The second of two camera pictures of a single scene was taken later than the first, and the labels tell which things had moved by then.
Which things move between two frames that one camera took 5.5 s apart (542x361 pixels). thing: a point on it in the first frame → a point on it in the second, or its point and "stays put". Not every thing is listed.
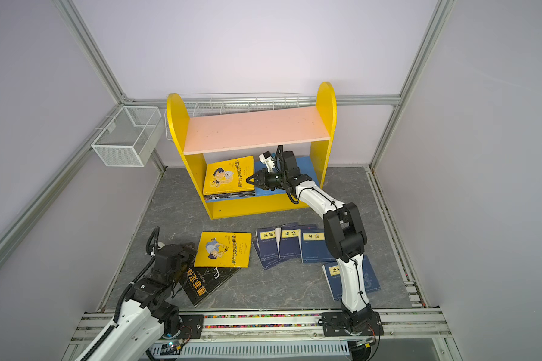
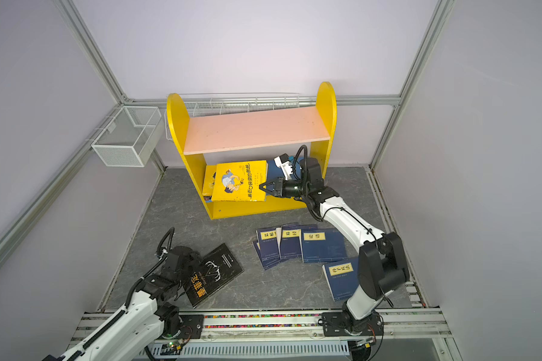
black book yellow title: [199, 283] stays put
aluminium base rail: [327, 325] stays put
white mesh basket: [130, 138] stays put
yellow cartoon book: [224, 250] → [239, 180]
